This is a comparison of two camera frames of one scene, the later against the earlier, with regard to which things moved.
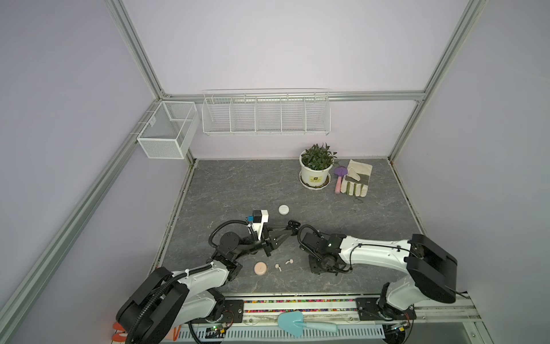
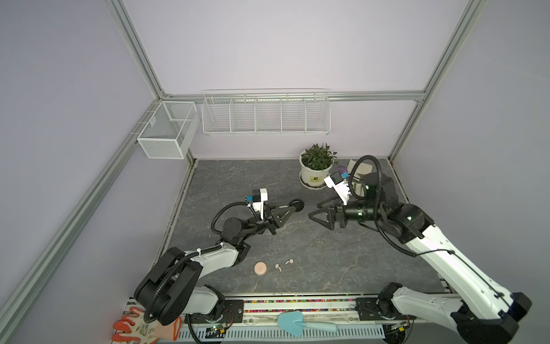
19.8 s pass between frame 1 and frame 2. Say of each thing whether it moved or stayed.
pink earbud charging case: stayed
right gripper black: moved
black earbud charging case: moved
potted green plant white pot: stayed
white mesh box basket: stayed
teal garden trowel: stayed
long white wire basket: stayed
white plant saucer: stayed
